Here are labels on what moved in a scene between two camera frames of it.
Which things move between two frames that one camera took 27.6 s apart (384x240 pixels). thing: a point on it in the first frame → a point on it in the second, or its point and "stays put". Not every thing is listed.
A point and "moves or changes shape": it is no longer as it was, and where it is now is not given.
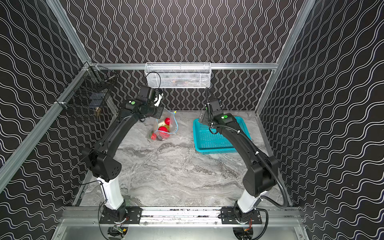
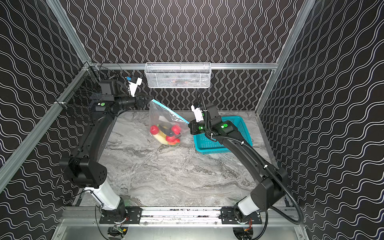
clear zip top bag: (167, 126) moves or changes shape
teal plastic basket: (206, 141) stays put
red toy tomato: (167, 121) → (154, 129)
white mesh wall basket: (178, 75) stays put
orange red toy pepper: (153, 136) → (172, 140)
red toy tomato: (164, 132) → (176, 129)
